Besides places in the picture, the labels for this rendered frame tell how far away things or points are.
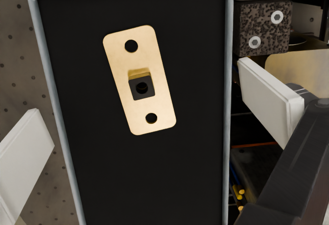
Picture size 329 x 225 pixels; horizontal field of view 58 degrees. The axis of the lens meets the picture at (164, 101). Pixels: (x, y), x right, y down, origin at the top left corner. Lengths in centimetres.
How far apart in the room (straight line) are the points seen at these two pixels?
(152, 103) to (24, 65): 55
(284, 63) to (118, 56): 19
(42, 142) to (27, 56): 56
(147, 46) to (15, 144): 11
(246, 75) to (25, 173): 13
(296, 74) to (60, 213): 77
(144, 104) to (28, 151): 10
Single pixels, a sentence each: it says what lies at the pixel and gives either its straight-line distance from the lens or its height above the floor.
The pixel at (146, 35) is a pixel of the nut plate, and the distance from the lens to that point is 22.
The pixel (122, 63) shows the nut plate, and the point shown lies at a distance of 22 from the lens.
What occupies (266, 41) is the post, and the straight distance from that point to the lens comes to 31.
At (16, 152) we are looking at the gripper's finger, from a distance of 17.
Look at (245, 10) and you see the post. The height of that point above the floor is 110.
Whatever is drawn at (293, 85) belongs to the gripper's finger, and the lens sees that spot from 16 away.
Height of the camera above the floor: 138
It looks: 67 degrees down
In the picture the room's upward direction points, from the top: 169 degrees clockwise
